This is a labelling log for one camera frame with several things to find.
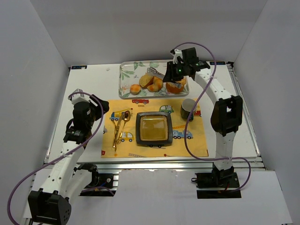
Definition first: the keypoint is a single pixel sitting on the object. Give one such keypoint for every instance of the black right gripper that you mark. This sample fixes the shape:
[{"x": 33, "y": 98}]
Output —
[{"x": 170, "y": 73}]

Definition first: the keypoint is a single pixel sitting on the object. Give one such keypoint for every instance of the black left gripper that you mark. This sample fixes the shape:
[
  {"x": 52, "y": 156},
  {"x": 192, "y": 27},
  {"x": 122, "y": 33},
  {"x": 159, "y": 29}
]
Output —
[{"x": 99, "y": 106}]

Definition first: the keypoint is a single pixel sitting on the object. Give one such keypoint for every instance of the metal tongs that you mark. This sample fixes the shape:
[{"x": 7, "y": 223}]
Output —
[{"x": 154, "y": 72}]

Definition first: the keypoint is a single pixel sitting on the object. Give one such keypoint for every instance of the sliced bread piece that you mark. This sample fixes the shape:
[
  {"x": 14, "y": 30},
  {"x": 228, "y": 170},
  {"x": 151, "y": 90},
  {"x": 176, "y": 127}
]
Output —
[{"x": 146, "y": 80}]

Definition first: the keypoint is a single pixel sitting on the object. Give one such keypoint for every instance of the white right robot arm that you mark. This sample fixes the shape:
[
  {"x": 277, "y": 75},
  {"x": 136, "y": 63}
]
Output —
[{"x": 227, "y": 112}]

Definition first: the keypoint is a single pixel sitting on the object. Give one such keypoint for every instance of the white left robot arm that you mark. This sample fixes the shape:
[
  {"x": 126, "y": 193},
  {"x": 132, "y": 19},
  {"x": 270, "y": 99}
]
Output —
[{"x": 51, "y": 204}]

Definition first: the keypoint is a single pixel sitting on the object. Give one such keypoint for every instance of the sugar topped round bread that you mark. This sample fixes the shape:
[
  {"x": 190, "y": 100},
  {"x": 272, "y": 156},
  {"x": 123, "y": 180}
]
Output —
[{"x": 172, "y": 89}]

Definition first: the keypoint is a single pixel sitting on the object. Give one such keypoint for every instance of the green mug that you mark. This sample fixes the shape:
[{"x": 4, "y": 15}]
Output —
[{"x": 186, "y": 108}]

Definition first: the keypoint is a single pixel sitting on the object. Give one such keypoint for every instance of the gold knife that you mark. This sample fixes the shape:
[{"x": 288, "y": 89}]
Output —
[{"x": 121, "y": 119}]

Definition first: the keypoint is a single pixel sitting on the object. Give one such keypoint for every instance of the gold fork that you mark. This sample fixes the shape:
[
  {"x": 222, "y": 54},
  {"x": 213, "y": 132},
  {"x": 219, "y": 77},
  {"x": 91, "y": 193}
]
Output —
[{"x": 116, "y": 133}]

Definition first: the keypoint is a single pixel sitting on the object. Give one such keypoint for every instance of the yellow vehicle print placemat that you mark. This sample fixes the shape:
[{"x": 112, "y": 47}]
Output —
[{"x": 185, "y": 136}]

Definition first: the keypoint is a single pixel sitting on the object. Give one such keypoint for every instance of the gold spoon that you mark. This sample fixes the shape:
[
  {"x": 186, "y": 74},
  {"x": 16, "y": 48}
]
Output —
[{"x": 127, "y": 117}]

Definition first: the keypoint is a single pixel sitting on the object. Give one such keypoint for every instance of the small round bun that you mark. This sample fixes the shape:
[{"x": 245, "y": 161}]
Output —
[{"x": 135, "y": 89}]

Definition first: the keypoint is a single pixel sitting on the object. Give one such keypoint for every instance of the floral serving tray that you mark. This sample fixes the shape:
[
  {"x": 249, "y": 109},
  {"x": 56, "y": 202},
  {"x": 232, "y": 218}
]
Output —
[{"x": 131, "y": 72}]

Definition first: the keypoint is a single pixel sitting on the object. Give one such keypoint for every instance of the black square plate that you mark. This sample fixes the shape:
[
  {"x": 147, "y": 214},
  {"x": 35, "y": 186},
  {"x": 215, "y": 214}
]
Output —
[{"x": 153, "y": 129}]

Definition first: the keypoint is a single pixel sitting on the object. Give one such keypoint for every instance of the twisted ring bread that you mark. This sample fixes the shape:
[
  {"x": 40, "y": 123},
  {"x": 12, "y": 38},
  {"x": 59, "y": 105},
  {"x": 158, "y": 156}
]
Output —
[{"x": 156, "y": 85}]

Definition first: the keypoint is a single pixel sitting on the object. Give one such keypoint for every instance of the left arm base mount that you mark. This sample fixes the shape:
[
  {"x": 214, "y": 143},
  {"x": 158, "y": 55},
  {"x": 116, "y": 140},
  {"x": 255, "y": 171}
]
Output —
[{"x": 101, "y": 183}]

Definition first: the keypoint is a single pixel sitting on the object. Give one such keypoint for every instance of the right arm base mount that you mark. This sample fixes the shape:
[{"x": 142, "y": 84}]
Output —
[{"x": 217, "y": 184}]

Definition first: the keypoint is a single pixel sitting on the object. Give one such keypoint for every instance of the aluminium frame rail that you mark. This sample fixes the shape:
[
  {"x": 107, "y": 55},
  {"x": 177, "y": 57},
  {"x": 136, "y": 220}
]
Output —
[{"x": 143, "y": 163}]

